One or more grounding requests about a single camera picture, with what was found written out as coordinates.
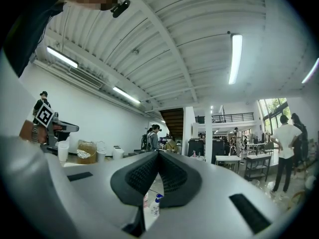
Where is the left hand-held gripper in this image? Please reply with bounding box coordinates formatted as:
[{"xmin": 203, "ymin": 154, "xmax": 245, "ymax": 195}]
[{"xmin": 33, "ymin": 103, "xmax": 80, "ymax": 154}]

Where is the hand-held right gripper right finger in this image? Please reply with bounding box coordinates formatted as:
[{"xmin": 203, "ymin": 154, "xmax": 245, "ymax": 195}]
[{"xmin": 139, "ymin": 150, "xmax": 297, "ymax": 239}]

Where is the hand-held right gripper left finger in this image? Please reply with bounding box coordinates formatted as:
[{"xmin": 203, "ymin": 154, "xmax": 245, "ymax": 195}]
[{"xmin": 62, "ymin": 150, "xmax": 161, "ymax": 239}]

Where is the white bottle with blue pump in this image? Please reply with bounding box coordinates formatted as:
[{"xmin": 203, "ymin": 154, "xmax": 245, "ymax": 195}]
[{"xmin": 150, "ymin": 193, "xmax": 164, "ymax": 218}]

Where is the person's left forearm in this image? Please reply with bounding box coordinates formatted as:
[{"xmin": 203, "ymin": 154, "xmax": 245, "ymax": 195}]
[{"xmin": 19, "ymin": 120, "xmax": 34, "ymax": 142}]

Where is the person's left hand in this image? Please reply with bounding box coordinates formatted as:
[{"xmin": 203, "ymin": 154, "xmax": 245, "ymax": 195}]
[{"xmin": 38, "ymin": 126, "xmax": 48, "ymax": 144}]

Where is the white plastic cup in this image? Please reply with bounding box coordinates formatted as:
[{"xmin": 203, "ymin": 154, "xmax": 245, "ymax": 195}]
[{"xmin": 57, "ymin": 141, "xmax": 70, "ymax": 162}]

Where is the white table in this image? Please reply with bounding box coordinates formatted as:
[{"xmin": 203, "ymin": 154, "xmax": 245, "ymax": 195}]
[{"xmin": 215, "ymin": 154, "xmax": 242, "ymax": 175}]

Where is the white plastic jug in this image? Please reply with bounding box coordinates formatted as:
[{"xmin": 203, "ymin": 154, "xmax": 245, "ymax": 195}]
[{"xmin": 96, "ymin": 140, "xmax": 107, "ymax": 163}]

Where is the clear container with brown contents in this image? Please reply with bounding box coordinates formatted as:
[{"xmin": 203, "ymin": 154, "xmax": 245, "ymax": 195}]
[{"xmin": 76, "ymin": 139, "xmax": 97, "ymax": 165}]

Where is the silver metal wristwatch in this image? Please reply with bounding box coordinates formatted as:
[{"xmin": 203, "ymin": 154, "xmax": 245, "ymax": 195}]
[{"xmin": 31, "ymin": 123, "xmax": 40, "ymax": 144}]

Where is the black cabinet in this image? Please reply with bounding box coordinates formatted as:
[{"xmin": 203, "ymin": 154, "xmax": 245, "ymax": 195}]
[
  {"xmin": 187, "ymin": 138, "xmax": 205, "ymax": 157},
  {"xmin": 211, "ymin": 138, "xmax": 226, "ymax": 165}
]

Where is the white square column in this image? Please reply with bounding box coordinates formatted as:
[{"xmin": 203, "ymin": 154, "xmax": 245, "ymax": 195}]
[{"xmin": 204, "ymin": 106, "xmax": 213, "ymax": 164}]

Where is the cardboard box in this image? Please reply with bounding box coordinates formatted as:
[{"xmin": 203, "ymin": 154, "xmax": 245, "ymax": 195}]
[{"xmin": 165, "ymin": 138, "xmax": 179, "ymax": 154}]

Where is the long ceiling tube light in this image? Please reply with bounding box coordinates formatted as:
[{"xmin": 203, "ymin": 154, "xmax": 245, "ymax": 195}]
[
  {"xmin": 112, "ymin": 86, "xmax": 142, "ymax": 105},
  {"xmin": 46, "ymin": 46, "xmax": 79, "ymax": 69},
  {"xmin": 301, "ymin": 57, "xmax": 319, "ymax": 84},
  {"xmin": 228, "ymin": 33, "xmax": 243, "ymax": 85}
]

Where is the black balcony railing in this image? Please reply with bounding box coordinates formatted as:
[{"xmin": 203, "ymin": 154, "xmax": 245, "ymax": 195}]
[{"xmin": 194, "ymin": 112, "xmax": 255, "ymax": 124}]

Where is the wooden staircase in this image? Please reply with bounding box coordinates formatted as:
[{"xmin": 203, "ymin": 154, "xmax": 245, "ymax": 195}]
[{"xmin": 159, "ymin": 108, "xmax": 184, "ymax": 144}]

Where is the large window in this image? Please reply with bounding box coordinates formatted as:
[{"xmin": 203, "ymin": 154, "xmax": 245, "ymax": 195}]
[{"xmin": 258, "ymin": 98, "xmax": 292, "ymax": 135}]

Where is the grey metal-frame table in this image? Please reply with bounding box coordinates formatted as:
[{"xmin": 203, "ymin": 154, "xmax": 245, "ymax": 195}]
[{"xmin": 243, "ymin": 153, "xmax": 272, "ymax": 182}]

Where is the wall air conditioner unit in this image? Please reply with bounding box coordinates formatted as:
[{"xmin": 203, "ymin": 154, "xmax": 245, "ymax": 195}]
[{"xmin": 68, "ymin": 66, "xmax": 103, "ymax": 89}]

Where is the black head-worn camera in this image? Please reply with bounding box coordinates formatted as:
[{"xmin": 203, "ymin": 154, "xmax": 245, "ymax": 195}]
[{"xmin": 110, "ymin": 0, "xmax": 132, "ymax": 18}]

